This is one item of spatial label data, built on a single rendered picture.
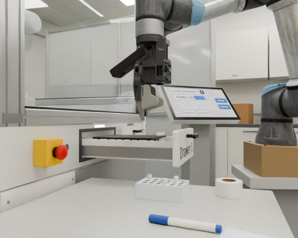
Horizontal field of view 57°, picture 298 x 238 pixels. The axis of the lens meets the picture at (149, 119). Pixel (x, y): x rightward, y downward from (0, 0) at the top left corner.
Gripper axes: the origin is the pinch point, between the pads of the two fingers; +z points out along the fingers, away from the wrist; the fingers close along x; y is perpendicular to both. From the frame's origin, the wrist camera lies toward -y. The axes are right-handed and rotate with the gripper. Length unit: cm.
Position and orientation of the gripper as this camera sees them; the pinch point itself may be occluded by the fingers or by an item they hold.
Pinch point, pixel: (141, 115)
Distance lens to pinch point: 73.5
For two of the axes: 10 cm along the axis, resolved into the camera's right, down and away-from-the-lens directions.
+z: 0.0, 10.0, 0.0
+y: 9.4, 0.0, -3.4
